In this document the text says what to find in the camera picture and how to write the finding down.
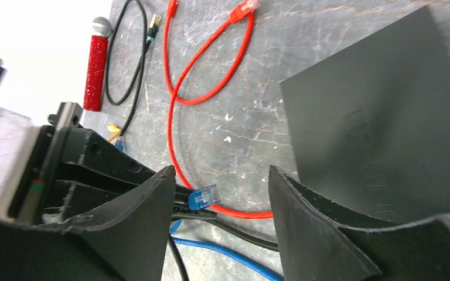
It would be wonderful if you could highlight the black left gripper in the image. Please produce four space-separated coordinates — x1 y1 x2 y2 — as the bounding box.
35 126 191 225

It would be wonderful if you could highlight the yellow ethernet cable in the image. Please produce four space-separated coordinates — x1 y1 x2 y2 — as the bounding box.
106 124 123 143

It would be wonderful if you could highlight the black network switch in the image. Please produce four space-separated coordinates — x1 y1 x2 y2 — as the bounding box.
280 7 450 223

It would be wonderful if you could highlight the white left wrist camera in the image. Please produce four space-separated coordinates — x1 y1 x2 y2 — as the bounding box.
0 56 84 222

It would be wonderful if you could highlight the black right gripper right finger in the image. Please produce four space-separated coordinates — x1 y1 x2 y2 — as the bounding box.
268 165 450 280

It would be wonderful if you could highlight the red glitter tube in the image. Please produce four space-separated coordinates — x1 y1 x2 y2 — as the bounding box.
83 16 113 111

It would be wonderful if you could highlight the black ethernet cable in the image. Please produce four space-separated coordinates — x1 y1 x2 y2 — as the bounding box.
104 0 280 281

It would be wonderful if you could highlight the blue ethernet cable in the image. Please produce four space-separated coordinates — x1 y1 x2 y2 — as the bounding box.
114 135 286 281

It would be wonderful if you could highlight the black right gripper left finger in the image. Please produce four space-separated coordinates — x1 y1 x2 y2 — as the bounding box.
0 166 176 280

